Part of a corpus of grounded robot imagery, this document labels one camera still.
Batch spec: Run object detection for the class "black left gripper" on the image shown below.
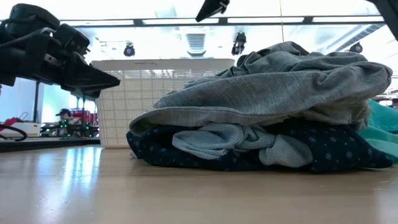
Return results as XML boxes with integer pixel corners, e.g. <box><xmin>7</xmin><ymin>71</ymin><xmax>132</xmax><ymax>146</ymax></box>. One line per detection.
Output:
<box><xmin>24</xmin><ymin>30</ymin><xmax>121</xmax><ymax>100</ymax></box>

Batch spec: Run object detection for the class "white perforated plastic basket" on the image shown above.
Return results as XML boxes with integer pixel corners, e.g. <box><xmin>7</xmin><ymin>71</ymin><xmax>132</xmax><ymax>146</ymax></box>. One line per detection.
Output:
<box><xmin>90</xmin><ymin>58</ymin><xmax>236</xmax><ymax>149</ymax></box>

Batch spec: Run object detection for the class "grey knit garment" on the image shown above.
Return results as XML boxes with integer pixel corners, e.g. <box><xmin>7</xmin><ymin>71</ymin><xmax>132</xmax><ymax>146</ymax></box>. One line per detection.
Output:
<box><xmin>129</xmin><ymin>40</ymin><xmax>394</xmax><ymax>138</ymax></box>

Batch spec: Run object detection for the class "light grey waffle garment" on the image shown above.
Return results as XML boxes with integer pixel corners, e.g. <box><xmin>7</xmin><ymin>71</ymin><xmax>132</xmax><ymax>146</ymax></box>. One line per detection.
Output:
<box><xmin>171</xmin><ymin>121</ymin><xmax>314</xmax><ymax>167</ymax></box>

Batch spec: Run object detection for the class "navy patterned garment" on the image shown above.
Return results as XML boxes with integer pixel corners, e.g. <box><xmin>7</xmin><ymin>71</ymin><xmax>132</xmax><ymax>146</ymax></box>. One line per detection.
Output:
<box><xmin>126</xmin><ymin>119</ymin><xmax>394</xmax><ymax>174</ymax></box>

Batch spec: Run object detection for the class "teal garment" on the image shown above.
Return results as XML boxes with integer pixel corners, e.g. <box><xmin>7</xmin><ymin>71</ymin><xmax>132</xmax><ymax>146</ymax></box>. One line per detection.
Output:
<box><xmin>357</xmin><ymin>99</ymin><xmax>398</xmax><ymax>164</ymax></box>

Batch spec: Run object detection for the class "seated person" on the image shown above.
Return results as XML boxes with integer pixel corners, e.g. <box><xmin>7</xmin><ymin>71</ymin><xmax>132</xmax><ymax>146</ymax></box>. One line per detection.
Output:
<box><xmin>55</xmin><ymin>108</ymin><xmax>82</xmax><ymax>138</ymax></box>

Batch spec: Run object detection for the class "ceiling air vent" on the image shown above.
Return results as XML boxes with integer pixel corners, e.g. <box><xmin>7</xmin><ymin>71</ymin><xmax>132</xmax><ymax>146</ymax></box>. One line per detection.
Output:
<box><xmin>185</xmin><ymin>32</ymin><xmax>206</xmax><ymax>57</ymax></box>

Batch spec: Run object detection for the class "black ceiling spotlight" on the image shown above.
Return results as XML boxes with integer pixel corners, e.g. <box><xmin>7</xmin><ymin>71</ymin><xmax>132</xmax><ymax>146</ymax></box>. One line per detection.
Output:
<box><xmin>123</xmin><ymin>43</ymin><xmax>136</xmax><ymax>58</ymax></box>
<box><xmin>231</xmin><ymin>31</ymin><xmax>248</xmax><ymax>56</ymax></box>
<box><xmin>348</xmin><ymin>42</ymin><xmax>364</xmax><ymax>54</ymax></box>

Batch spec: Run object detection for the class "black upright stand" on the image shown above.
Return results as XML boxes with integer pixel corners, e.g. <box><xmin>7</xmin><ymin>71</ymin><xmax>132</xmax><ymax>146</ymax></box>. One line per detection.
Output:
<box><xmin>32</xmin><ymin>80</ymin><xmax>41</xmax><ymax>124</ymax></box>

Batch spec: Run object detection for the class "white box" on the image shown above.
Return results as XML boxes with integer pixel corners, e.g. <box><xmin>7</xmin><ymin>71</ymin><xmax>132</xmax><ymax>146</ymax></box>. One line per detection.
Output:
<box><xmin>11</xmin><ymin>121</ymin><xmax>42</xmax><ymax>138</ymax></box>

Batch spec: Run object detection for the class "overhead metal rail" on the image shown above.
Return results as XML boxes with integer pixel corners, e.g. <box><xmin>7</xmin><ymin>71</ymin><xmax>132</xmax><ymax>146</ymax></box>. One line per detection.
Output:
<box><xmin>58</xmin><ymin>16</ymin><xmax>386</xmax><ymax>28</ymax></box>

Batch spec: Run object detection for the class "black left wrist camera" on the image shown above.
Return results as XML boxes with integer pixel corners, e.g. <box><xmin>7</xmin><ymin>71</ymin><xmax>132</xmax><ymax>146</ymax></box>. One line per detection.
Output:
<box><xmin>55</xmin><ymin>23</ymin><xmax>91</xmax><ymax>57</ymax></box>

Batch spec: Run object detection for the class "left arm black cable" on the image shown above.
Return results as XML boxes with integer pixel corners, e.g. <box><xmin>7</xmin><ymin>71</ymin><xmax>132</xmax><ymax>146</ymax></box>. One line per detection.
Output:
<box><xmin>0</xmin><ymin>27</ymin><xmax>57</xmax><ymax>50</ymax></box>

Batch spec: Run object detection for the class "black looped cable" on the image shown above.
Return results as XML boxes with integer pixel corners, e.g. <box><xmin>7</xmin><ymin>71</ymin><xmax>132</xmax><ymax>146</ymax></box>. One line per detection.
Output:
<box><xmin>0</xmin><ymin>123</ymin><xmax>29</xmax><ymax>142</ymax></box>

